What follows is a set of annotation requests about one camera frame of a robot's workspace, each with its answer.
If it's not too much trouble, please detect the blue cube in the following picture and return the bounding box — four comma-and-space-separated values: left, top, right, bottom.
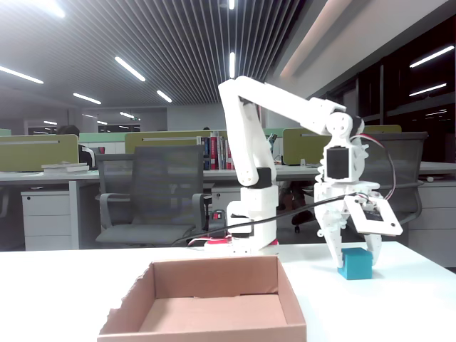
337, 247, 374, 281

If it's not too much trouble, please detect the grey mesh office chair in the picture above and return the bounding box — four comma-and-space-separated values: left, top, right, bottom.
95, 144, 215, 247
359, 131, 429, 233

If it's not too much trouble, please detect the stack of papers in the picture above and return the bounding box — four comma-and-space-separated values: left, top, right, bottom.
41, 160, 90, 176

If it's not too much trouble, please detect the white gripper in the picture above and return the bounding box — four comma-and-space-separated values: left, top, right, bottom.
313, 180, 383, 269

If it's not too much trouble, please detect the white office desk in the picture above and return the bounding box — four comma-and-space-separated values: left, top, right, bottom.
0, 162, 456, 251

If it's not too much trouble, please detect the black cable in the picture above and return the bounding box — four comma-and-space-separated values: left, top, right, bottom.
170, 194, 361, 247

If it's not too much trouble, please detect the olive green desk partition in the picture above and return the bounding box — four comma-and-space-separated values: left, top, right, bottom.
0, 134, 80, 172
283, 124, 403, 166
124, 130, 229, 155

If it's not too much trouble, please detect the thin white red wire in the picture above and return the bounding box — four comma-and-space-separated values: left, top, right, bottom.
187, 236, 215, 249

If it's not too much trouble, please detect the seated person behind desk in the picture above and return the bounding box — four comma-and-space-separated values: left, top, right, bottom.
277, 180, 318, 229

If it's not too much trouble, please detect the white gripper camera board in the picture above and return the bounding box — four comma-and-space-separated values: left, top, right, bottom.
343, 195, 404, 237

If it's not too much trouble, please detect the red upright book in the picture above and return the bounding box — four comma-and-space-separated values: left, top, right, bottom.
209, 132, 220, 171

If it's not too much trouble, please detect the red black servo wire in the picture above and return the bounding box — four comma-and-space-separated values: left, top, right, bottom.
351, 134, 397, 202

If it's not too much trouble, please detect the person in black jacket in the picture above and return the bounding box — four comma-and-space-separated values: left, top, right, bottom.
56, 124, 98, 171

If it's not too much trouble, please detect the brown cardboard box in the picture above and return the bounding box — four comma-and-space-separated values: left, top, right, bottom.
96, 254, 308, 342

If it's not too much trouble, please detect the white drawer cabinet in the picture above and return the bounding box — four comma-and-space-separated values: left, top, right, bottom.
408, 184, 456, 269
20, 190, 72, 252

